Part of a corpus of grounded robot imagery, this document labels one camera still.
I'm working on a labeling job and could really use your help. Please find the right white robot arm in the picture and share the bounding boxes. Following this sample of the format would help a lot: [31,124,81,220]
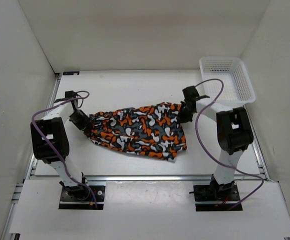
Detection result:
[179,85,254,200]

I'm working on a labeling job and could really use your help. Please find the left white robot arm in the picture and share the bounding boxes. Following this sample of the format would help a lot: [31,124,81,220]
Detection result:
[30,90,96,202]

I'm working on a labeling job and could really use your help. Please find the aluminium front rail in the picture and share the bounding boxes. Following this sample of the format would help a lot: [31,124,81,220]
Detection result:
[84,174,270,182]

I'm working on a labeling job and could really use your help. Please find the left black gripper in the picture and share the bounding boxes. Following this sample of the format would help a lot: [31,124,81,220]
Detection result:
[68,109,93,132]

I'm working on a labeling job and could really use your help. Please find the orange camouflage shorts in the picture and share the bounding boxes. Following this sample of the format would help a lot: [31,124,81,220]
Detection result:
[84,102,187,162]

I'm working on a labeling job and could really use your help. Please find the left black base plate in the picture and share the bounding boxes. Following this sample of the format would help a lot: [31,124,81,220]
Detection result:
[58,181,106,210]

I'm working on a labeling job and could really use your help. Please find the white plastic basket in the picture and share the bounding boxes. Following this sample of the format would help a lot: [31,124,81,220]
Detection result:
[199,56,256,108]

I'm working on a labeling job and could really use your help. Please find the small dark label sticker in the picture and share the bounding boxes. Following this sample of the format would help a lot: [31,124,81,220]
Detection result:
[62,71,80,76]

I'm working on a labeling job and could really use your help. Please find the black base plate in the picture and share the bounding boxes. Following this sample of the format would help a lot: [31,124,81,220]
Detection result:
[58,181,106,210]
[189,184,243,212]

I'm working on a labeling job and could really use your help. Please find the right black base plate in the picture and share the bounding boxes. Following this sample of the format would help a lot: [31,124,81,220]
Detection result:
[189,184,243,212]

